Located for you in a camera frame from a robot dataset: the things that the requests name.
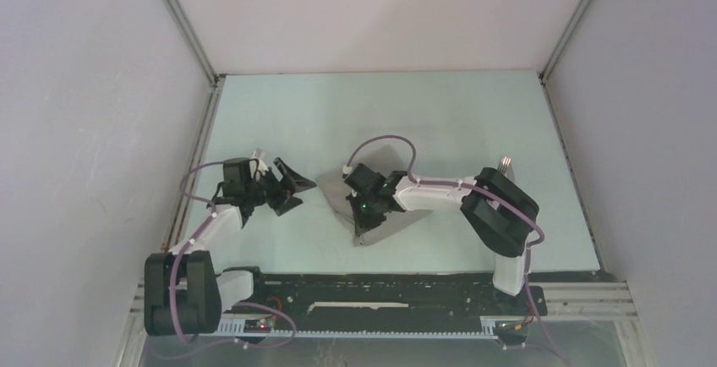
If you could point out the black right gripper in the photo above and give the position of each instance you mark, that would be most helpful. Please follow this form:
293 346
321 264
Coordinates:
363 222

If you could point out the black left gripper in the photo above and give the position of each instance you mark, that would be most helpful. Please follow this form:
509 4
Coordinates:
295 183

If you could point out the grey cloth napkin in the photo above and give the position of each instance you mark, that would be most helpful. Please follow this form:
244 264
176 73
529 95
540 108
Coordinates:
384 160

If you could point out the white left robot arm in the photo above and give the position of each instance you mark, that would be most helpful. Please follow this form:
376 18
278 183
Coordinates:
189 287

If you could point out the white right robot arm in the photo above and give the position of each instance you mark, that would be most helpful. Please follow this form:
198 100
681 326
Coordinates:
501 214

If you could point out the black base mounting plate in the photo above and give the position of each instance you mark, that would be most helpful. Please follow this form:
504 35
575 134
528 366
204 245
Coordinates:
396 302

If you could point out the left small circuit board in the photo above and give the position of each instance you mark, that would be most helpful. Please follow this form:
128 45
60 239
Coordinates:
258 326

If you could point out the small circuit board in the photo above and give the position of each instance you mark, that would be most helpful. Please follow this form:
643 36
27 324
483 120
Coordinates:
258 326
511 328

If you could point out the right small circuit board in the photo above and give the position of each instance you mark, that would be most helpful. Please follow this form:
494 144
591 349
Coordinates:
511 328

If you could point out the fork with pink handle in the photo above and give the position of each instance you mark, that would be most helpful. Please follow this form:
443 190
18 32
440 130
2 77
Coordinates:
505 165

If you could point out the white slotted cable duct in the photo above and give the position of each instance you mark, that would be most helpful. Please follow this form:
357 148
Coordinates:
234 328

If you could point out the left aluminium frame post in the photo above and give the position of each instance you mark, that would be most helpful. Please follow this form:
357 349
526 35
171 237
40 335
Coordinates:
187 31

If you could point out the aluminium frame post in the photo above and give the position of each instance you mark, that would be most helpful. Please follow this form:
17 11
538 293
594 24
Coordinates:
572 25
187 31

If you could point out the right aluminium frame post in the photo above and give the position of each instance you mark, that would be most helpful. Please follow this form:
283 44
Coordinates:
572 25

